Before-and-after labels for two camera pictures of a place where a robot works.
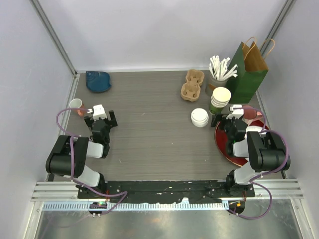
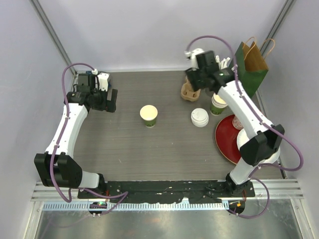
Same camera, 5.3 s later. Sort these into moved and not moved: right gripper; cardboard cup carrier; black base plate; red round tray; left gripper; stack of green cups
Moved: left gripper; right gripper
Not moved: red round tray; stack of green cups; black base plate; cardboard cup carrier
